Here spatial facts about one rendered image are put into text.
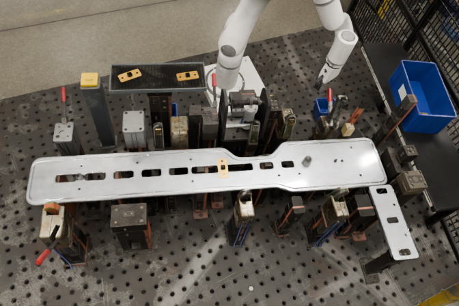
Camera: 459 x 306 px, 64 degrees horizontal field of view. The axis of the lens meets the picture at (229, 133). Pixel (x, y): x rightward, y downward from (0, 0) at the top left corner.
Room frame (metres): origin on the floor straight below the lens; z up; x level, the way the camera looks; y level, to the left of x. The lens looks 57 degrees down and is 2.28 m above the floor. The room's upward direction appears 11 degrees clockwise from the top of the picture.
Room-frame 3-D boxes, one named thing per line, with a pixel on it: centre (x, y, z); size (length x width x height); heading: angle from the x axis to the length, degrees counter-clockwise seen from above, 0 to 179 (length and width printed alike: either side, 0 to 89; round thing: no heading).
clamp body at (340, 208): (0.60, -0.45, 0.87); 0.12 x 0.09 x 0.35; 17
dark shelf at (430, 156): (1.13, -0.80, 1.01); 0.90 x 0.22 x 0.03; 17
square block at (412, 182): (0.77, -0.75, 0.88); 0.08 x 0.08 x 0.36; 17
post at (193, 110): (0.86, 0.15, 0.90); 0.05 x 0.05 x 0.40; 17
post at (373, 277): (0.49, -0.70, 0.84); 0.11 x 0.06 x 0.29; 17
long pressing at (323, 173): (0.67, 0.02, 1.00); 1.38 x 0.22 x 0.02; 107
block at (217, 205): (0.69, 0.00, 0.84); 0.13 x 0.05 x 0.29; 17
